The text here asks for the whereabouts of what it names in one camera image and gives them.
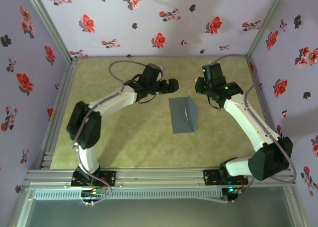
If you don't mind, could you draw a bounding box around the aluminium frame leg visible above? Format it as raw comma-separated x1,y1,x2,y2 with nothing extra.
7,187,34,227
282,187,308,227

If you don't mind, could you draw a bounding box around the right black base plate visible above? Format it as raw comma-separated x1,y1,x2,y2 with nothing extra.
203,169,248,187

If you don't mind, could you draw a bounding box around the grey-blue paper envelope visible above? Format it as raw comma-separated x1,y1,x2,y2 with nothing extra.
168,95,199,135

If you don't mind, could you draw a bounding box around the aluminium side rail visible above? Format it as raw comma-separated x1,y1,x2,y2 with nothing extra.
26,58,80,172
245,58,291,168

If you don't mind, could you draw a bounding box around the grey slotted cable duct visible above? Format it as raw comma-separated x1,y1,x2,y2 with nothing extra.
33,189,223,200

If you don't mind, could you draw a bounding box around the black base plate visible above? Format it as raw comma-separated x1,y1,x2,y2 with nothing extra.
203,169,248,187
71,171,117,187

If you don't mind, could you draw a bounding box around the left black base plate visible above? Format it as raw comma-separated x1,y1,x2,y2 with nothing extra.
71,171,117,187

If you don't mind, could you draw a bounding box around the long aluminium base rail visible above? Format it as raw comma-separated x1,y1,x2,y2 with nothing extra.
24,166,298,188

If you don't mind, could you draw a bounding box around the aluminium corner post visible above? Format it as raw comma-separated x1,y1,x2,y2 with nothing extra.
245,0,292,60
22,0,79,65

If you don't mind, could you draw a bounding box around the small circuit board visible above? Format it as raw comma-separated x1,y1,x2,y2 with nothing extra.
80,188,106,198
227,186,243,196

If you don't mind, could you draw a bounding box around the thin aluminium wall rail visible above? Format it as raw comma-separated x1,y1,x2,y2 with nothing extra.
76,54,249,60

